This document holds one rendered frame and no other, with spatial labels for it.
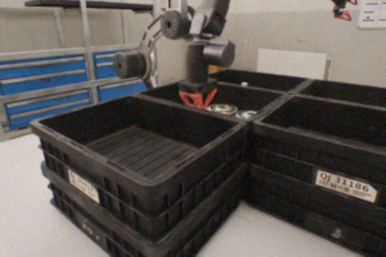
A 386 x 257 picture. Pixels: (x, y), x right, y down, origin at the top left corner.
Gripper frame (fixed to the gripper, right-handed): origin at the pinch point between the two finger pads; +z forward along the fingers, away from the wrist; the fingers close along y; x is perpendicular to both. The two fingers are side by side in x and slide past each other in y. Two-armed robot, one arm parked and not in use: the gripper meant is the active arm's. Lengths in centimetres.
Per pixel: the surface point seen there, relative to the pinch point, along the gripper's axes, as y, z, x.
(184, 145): -10.3, 5.9, -3.6
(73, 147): -37.9, -4.7, -1.2
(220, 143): -19.8, -4.8, -20.4
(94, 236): -37.8, 15.6, -2.7
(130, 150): -20.8, 6.0, 5.5
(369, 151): -6.8, -5.4, -42.4
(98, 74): 78, 32, 184
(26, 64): 17, 12, 188
